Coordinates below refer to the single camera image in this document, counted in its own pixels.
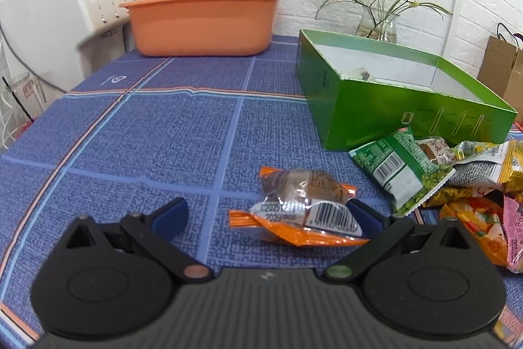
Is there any brown paper bag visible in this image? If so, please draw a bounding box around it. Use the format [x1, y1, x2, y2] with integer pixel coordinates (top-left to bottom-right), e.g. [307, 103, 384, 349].
[477, 23, 523, 113]

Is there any pink snack packet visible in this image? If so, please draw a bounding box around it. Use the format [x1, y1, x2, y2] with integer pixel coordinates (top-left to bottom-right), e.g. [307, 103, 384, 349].
[502, 194, 523, 274]

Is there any white water dispenser with screen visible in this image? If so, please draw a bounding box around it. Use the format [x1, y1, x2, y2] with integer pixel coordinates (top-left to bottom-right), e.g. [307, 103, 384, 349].
[0, 0, 135, 96]

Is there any blue patterned tablecloth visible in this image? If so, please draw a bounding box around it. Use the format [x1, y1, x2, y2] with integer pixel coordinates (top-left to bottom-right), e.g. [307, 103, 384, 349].
[0, 34, 523, 349]

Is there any green cardboard box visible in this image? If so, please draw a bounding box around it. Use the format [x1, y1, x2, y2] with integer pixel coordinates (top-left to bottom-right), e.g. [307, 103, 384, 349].
[296, 28, 518, 152]

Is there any clear plastic holder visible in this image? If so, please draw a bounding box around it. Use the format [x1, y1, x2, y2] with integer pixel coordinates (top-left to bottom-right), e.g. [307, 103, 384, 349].
[6, 74, 46, 117]

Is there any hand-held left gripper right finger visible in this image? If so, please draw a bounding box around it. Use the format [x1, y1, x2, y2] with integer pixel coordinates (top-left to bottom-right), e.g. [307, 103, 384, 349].
[323, 199, 477, 286]

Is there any orange plastic basin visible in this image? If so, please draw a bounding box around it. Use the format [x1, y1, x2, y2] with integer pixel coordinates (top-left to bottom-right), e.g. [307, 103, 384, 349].
[119, 0, 290, 57]

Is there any yellow patterned snack packet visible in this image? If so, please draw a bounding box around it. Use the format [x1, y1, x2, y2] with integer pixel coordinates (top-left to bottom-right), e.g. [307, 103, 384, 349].
[423, 185, 503, 209]

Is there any green snack packet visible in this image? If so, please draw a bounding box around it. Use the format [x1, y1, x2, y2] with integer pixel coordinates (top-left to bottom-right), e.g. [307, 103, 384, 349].
[349, 127, 456, 217]

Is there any white and yellow snack packet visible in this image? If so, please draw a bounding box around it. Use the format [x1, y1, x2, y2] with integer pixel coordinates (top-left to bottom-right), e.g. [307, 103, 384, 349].
[449, 140, 523, 186]

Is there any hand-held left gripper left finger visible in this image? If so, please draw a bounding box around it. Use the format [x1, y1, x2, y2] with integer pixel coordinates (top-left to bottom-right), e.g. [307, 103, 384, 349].
[65, 197, 213, 285]

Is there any orange clear snack packet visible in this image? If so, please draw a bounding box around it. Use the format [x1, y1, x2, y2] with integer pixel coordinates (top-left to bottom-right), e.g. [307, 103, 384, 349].
[228, 166, 370, 247]

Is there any brown snack packet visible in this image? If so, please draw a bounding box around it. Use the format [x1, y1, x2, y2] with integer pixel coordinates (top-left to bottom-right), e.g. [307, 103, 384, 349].
[414, 136, 456, 166]

